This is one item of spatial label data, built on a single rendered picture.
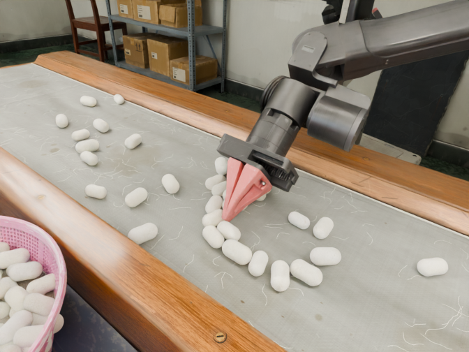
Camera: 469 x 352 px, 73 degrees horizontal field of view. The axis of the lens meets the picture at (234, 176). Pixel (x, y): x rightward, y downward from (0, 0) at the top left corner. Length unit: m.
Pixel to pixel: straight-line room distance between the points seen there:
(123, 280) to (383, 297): 0.28
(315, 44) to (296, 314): 0.32
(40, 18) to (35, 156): 4.43
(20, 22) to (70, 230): 4.59
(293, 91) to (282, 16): 2.32
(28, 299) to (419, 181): 0.54
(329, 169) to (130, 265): 0.35
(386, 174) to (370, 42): 0.21
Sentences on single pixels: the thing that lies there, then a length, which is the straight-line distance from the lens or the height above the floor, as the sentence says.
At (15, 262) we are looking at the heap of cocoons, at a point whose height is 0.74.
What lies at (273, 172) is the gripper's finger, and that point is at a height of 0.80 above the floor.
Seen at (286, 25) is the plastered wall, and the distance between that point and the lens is 2.73.
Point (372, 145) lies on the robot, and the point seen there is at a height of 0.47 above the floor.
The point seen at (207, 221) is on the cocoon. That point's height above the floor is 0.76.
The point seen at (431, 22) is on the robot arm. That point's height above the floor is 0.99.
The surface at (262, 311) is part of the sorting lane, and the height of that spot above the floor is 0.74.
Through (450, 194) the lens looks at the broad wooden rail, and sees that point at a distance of 0.57.
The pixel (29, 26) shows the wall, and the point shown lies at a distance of 4.99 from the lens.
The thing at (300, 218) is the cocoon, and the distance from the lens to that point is 0.44.
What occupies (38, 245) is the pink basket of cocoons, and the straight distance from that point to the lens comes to 0.44.
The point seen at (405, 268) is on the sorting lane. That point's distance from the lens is 0.45.
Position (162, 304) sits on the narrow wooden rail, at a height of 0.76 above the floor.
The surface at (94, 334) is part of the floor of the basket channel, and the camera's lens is 0.44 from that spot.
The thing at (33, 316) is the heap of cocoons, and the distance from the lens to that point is 0.40.
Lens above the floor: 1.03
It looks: 34 degrees down
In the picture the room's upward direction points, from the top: 3 degrees clockwise
